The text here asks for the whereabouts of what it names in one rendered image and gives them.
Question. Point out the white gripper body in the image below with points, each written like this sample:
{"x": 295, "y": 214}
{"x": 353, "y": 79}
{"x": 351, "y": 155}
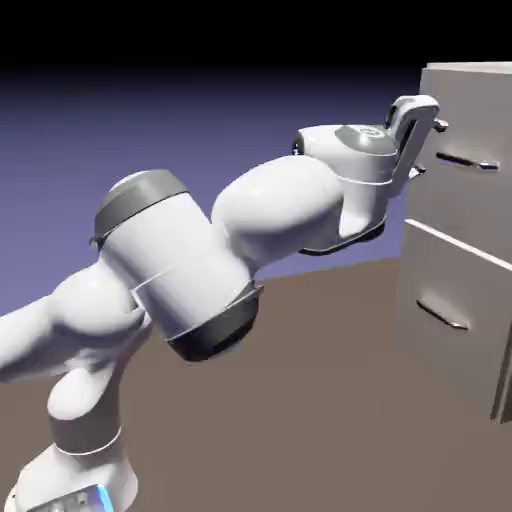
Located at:
{"x": 414, "y": 136}

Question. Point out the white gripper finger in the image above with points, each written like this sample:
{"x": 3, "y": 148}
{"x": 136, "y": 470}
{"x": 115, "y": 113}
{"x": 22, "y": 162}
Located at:
{"x": 417, "y": 170}
{"x": 441, "y": 125}

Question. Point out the grey painted cabinet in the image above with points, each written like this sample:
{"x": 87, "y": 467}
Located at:
{"x": 460, "y": 248}

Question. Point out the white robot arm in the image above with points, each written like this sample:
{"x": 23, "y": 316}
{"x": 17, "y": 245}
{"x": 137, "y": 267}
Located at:
{"x": 180, "y": 256}

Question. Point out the grey drawer front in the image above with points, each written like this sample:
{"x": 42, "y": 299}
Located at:
{"x": 472, "y": 200}
{"x": 448, "y": 360}

